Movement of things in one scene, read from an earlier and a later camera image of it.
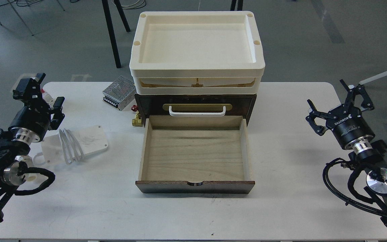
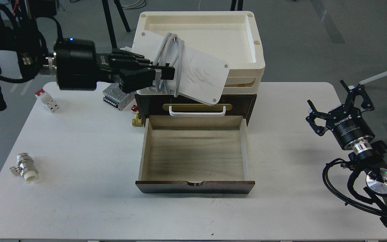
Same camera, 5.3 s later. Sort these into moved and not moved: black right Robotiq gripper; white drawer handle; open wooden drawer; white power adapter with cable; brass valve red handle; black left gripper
Moved: white power adapter with cable; black left gripper
Not moved: brass valve red handle; open wooden drawer; black right Robotiq gripper; white drawer handle
